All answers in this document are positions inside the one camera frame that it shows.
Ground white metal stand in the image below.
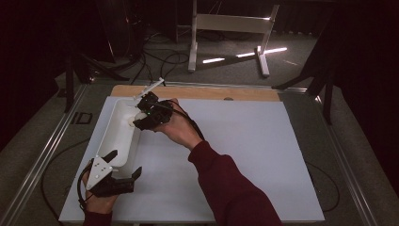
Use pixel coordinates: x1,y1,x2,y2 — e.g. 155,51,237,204
187,0,280,78

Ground left hand-held gripper cable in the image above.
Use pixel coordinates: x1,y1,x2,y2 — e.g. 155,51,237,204
76,162,94,211

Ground aluminium floor rail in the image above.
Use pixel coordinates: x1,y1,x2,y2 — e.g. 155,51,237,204
314,95,377,226
0,84,88,226

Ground black stand legs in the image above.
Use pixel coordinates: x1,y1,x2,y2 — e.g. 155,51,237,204
272,31,335,126
64,53,130,113

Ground person's right hand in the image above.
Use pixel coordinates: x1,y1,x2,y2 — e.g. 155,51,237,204
153,98,204,152

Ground hand-held gripper cable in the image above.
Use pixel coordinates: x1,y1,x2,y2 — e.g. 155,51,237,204
76,162,94,211
163,100,205,141

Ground pale blue table mat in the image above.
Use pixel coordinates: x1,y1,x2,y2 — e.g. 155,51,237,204
58,95,326,224

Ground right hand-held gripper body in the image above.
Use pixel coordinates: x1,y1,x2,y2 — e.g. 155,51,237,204
134,77,175,127

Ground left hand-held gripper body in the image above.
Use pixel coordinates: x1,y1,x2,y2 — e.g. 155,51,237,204
86,155,136,199

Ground white plastic bin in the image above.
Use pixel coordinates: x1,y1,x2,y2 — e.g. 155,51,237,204
96,98,145,179

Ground black floor cable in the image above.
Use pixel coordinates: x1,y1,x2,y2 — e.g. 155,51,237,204
40,137,92,222
305,160,342,214

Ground person's left hand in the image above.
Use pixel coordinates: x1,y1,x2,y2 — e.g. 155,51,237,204
81,170,120,215

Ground right hand-held gripper cable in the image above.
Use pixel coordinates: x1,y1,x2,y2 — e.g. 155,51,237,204
163,100,205,141

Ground looped black cable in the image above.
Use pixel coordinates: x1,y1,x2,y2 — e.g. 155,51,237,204
130,31,189,87

